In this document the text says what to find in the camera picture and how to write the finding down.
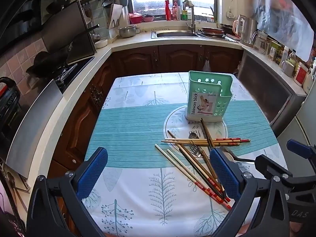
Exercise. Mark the white canister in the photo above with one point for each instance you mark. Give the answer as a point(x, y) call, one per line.
point(309, 84)

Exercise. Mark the steel fork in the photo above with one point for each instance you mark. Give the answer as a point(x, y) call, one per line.
point(197, 150)

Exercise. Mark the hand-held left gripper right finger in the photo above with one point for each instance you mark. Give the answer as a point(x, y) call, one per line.
point(224, 175)

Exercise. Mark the steel pot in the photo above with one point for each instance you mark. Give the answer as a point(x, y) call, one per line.
point(127, 32)

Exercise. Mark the red spray bottle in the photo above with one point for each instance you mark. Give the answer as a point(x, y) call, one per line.
point(168, 11)

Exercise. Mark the wall outlet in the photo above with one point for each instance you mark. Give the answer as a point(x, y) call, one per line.
point(230, 13)

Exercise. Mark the glass pitcher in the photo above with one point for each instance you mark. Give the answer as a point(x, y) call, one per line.
point(260, 42)

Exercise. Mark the clear bottle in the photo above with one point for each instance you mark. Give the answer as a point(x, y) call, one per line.
point(292, 56)

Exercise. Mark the steel electric kettle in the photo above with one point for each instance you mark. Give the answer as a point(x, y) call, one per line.
point(249, 32)

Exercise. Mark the round white placemat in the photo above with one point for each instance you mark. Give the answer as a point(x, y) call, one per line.
point(176, 126)

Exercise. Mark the white cap bottle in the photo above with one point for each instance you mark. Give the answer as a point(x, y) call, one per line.
point(284, 55)

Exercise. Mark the green plastic utensil holder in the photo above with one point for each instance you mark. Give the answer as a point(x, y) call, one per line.
point(205, 84)

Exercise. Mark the white refrigerator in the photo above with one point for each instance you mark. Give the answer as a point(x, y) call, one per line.
point(306, 121)

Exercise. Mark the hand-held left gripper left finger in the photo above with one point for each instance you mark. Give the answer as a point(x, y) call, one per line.
point(92, 172)

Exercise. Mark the green bottle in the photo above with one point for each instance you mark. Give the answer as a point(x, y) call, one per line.
point(185, 14)

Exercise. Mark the red frying pan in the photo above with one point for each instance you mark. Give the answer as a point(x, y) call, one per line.
point(212, 30)

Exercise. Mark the black gas stove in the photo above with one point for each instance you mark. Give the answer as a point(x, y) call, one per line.
point(81, 63)

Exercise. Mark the pink soap bottle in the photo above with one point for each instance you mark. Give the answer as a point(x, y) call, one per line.
point(176, 11)

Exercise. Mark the leaf print tablecloth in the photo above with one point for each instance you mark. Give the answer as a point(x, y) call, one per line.
point(128, 128)

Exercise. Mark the white kitchen countertop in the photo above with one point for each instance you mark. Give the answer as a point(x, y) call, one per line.
point(133, 42)

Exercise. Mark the large steel spoon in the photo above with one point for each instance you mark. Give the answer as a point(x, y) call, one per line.
point(232, 156)

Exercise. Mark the white cutting board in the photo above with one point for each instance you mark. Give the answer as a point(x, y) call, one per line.
point(114, 17)

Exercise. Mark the stainless steel sheet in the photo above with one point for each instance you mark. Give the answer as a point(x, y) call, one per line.
point(32, 128)

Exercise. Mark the small white plastic bag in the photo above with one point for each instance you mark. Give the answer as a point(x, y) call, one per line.
point(206, 66)

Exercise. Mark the steel faucet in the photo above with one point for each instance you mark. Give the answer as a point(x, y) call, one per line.
point(192, 17)

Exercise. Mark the wooden kitchen cabinets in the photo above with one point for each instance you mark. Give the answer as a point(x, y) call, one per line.
point(138, 59)

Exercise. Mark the steel built-in appliance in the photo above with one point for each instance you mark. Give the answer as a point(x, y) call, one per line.
point(266, 91)

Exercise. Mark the white pink kettle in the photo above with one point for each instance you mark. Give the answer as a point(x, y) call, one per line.
point(240, 24)

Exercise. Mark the black pot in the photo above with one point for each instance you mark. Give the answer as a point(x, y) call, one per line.
point(227, 28)

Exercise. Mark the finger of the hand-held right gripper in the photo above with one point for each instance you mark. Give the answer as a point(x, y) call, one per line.
point(267, 164)
point(298, 149)

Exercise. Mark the dark steel splash panel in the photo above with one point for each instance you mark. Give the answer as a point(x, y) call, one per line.
point(66, 29)

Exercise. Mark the grey mug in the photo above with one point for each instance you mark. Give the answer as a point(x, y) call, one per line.
point(288, 69)

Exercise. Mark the small white bowl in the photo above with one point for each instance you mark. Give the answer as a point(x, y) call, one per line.
point(101, 44)

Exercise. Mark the glass jar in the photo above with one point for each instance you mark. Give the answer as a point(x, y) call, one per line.
point(274, 51)

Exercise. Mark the light bamboo chopstick red end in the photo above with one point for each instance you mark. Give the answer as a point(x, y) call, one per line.
point(244, 140)
point(177, 163)
point(185, 164)
point(232, 143)
point(229, 138)

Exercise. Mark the hanging utensil cup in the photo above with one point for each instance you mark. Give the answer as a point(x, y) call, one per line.
point(124, 1)

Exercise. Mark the black chopstick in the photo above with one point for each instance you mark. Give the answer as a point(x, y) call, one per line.
point(197, 167)

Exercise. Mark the black wok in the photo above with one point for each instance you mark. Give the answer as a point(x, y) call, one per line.
point(42, 61)

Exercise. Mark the red label container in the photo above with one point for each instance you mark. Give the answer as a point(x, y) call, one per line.
point(300, 75)

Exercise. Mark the pink bowl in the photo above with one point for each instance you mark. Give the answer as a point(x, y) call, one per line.
point(135, 18)

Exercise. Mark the brown chopstick red end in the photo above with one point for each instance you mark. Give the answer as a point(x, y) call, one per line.
point(180, 144)

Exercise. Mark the steel sink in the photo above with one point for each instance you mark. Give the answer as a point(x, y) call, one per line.
point(175, 34)

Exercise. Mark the hanging plastic bag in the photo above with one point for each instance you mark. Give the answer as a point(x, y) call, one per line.
point(279, 17)

